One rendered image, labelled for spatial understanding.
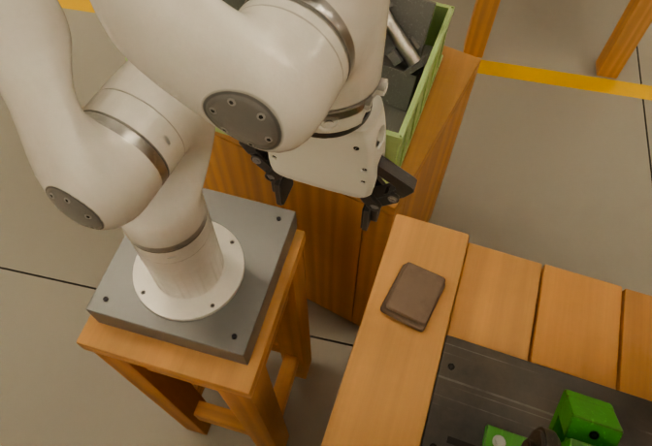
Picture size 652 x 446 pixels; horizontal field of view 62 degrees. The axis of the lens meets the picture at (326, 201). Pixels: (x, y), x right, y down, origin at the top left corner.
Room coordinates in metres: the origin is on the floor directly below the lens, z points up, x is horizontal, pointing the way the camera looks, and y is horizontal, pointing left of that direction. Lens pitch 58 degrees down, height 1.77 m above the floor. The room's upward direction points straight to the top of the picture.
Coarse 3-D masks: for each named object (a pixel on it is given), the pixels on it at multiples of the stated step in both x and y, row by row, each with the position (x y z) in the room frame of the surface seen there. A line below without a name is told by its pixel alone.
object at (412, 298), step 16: (400, 272) 0.40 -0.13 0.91; (416, 272) 0.39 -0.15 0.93; (432, 272) 0.39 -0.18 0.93; (400, 288) 0.36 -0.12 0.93; (416, 288) 0.36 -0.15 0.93; (432, 288) 0.36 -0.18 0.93; (384, 304) 0.34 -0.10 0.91; (400, 304) 0.33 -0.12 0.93; (416, 304) 0.33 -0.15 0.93; (432, 304) 0.33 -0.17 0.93; (400, 320) 0.31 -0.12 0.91; (416, 320) 0.31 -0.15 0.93
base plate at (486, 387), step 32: (448, 352) 0.26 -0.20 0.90; (480, 352) 0.26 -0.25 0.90; (448, 384) 0.21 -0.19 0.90; (480, 384) 0.21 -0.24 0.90; (512, 384) 0.21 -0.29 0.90; (544, 384) 0.21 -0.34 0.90; (576, 384) 0.21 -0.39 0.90; (448, 416) 0.16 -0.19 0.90; (480, 416) 0.16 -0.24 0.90; (512, 416) 0.16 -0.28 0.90; (544, 416) 0.16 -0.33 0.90; (640, 416) 0.16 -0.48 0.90
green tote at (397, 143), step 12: (444, 12) 1.04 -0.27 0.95; (432, 24) 1.05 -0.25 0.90; (444, 24) 0.98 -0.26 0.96; (432, 36) 1.04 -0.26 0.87; (444, 36) 1.00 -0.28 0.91; (432, 60) 0.87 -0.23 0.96; (432, 72) 0.92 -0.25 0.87; (420, 84) 0.80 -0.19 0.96; (432, 84) 0.94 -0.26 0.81; (420, 96) 0.81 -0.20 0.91; (408, 108) 0.73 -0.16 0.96; (420, 108) 0.85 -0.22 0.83; (408, 120) 0.70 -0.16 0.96; (408, 132) 0.75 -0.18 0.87; (396, 144) 0.66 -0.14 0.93; (408, 144) 0.76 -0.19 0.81; (396, 156) 0.66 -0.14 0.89; (384, 180) 0.66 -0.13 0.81
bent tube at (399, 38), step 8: (392, 16) 0.94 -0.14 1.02; (392, 24) 0.92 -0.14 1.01; (392, 32) 0.91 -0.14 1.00; (400, 32) 0.91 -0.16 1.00; (392, 40) 0.91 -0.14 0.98; (400, 40) 0.90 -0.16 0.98; (400, 48) 0.89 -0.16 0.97; (408, 48) 0.89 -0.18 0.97; (408, 56) 0.88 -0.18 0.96; (416, 56) 0.88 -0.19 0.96; (408, 64) 0.87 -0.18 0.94
